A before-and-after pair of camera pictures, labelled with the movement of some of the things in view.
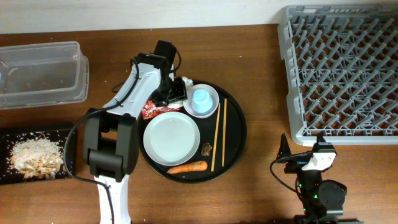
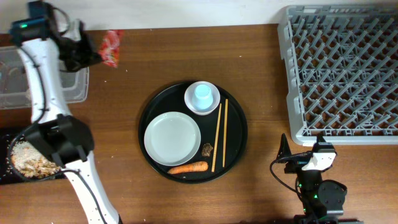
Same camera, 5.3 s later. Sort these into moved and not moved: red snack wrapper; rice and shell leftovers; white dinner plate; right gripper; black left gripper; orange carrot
Moved: red snack wrapper; black left gripper
Not moved: orange carrot; rice and shell leftovers; right gripper; white dinner plate
